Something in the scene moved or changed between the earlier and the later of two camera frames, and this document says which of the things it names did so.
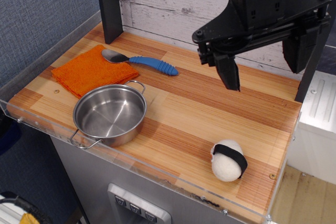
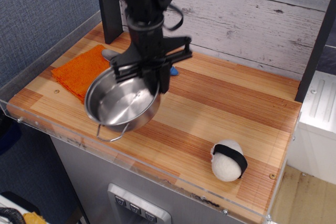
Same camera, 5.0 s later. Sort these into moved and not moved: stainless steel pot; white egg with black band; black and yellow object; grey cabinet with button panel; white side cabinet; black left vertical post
Moved: stainless steel pot; black and yellow object
Not moved: grey cabinet with button panel; white side cabinet; black left vertical post; white egg with black band
